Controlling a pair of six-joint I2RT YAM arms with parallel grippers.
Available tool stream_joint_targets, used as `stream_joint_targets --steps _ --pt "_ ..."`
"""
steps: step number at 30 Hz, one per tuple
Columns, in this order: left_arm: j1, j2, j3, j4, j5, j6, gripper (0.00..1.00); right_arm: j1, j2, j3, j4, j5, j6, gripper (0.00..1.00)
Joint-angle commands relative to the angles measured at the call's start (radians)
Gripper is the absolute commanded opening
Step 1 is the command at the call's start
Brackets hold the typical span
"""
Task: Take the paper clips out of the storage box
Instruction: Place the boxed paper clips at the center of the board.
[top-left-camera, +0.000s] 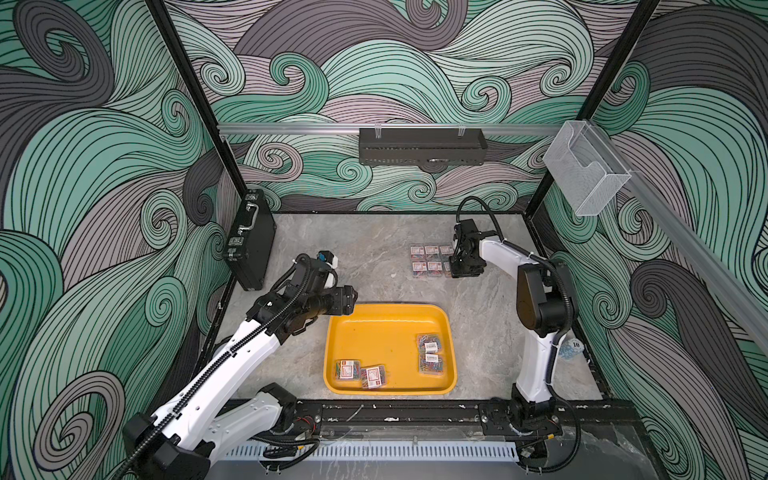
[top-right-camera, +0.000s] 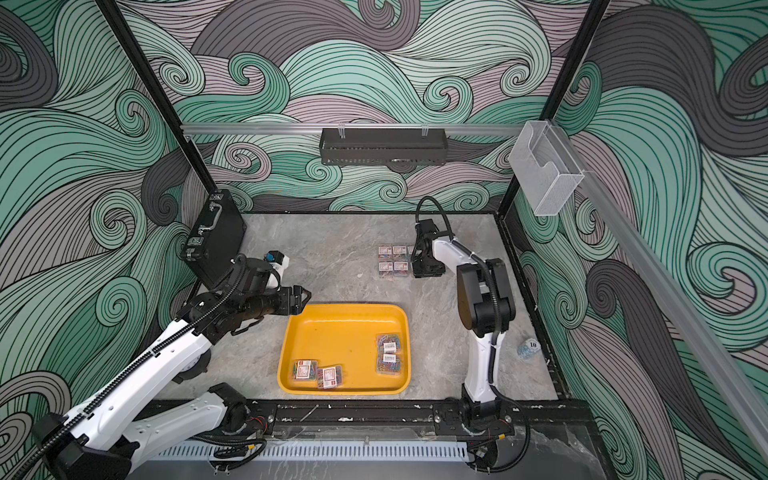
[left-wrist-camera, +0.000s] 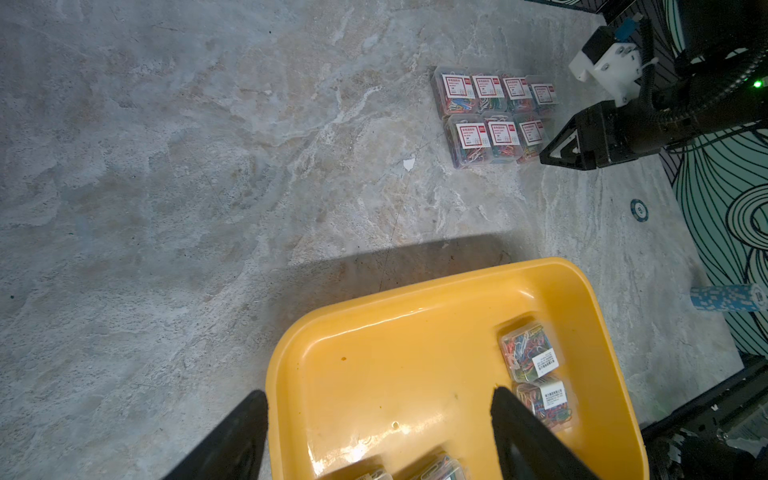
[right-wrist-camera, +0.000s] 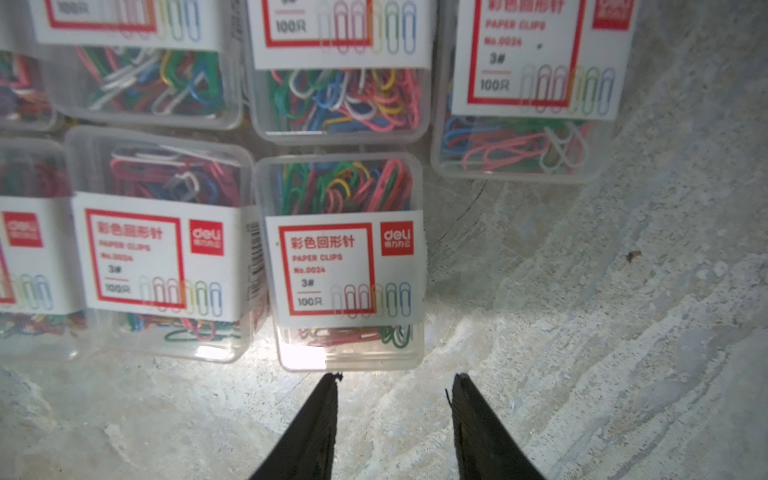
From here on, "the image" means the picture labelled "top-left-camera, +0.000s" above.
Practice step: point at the paper clip box three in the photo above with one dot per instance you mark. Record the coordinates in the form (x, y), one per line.
(432, 253)

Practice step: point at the paper clip box one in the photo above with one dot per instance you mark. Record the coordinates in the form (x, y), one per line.
(446, 251)

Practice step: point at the yellow plastic tray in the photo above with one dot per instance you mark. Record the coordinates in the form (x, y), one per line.
(386, 334)

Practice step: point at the black briefcase with metal handle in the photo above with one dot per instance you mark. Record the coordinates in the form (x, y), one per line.
(250, 241)

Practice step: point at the small clear dice cup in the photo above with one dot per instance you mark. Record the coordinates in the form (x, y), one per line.
(571, 348)

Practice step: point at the paper clip box four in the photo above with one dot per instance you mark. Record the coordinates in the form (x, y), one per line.
(435, 268)

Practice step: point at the black corner frame post left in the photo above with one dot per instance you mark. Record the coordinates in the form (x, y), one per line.
(174, 44)

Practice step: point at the black corner frame post right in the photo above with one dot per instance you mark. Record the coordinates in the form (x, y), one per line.
(617, 58)

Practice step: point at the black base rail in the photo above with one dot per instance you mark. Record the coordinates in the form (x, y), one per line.
(489, 417)

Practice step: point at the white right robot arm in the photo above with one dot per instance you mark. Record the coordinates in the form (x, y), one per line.
(545, 304)

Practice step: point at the paper clip box five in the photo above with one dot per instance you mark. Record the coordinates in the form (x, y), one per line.
(419, 269)

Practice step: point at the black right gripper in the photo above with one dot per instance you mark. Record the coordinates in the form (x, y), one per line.
(456, 272)

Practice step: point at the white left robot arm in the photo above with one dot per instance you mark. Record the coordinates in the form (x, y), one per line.
(186, 436)

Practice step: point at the paper clip box seven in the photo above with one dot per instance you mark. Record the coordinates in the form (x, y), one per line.
(373, 377)

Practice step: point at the paper clip box nine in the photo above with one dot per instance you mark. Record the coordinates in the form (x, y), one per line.
(429, 343)

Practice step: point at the paper clip box ten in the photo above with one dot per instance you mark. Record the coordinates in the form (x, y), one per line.
(431, 364)

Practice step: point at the black corner frame post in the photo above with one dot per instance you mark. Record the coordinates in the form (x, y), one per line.
(174, 44)
(617, 58)

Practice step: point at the paper clip box eleven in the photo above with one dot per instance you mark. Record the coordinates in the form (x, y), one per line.
(417, 253)

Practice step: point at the aluminium wall rail right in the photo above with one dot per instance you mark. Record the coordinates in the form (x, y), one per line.
(733, 295)

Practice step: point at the black wall-mounted shelf tray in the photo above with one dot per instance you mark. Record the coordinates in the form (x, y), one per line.
(428, 148)

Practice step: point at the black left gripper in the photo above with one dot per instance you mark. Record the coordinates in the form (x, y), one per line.
(340, 302)

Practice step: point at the white slotted cable duct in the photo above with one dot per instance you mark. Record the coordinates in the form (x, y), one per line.
(417, 450)

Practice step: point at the paper clip box six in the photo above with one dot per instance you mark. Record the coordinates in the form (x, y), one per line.
(347, 370)

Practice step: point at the clear acrylic wall holder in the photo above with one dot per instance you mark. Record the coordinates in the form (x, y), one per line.
(586, 166)

